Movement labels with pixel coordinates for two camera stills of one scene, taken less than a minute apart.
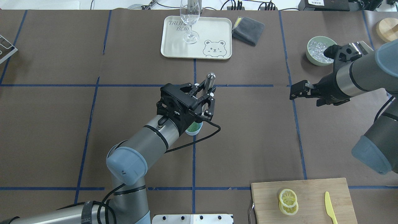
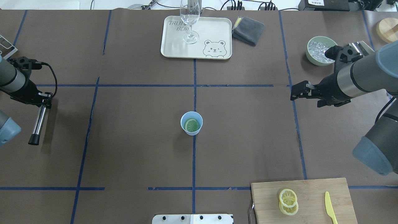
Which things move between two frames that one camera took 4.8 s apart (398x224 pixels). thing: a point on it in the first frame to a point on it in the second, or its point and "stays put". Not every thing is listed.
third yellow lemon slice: x=287 y=211 stays put
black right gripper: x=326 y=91 stays put
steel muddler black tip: x=209 y=83 to x=34 y=139
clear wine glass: x=190 y=13 stays put
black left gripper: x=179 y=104 to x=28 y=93
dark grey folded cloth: x=247 y=30 stays put
